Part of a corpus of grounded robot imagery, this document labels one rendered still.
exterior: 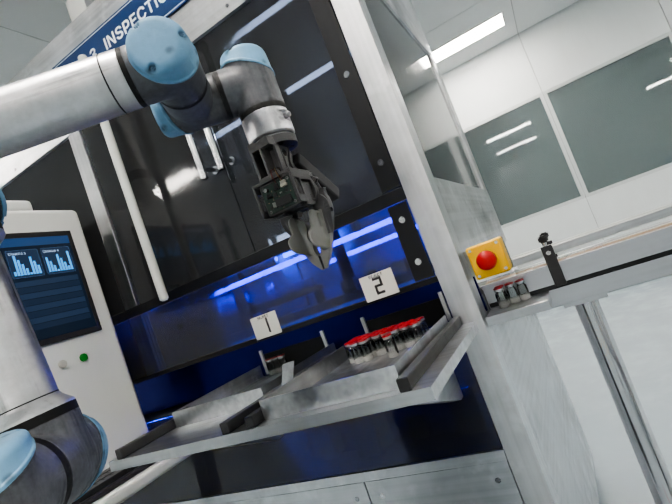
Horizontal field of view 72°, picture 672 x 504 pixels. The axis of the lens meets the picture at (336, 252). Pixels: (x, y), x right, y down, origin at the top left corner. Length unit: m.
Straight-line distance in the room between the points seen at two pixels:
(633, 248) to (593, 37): 4.85
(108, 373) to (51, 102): 0.98
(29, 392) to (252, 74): 0.55
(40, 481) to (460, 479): 0.83
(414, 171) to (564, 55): 4.85
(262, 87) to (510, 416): 0.81
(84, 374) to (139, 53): 1.02
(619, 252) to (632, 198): 4.54
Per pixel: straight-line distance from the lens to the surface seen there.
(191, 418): 1.12
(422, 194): 1.04
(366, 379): 0.72
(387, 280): 1.07
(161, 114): 0.76
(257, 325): 1.26
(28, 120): 0.68
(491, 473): 1.16
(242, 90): 0.75
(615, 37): 5.88
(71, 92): 0.66
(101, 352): 1.51
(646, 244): 1.13
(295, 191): 0.67
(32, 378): 0.79
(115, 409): 1.50
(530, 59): 5.83
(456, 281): 1.03
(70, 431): 0.78
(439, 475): 1.19
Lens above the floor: 1.05
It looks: 4 degrees up
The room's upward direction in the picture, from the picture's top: 20 degrees counter-clockwise
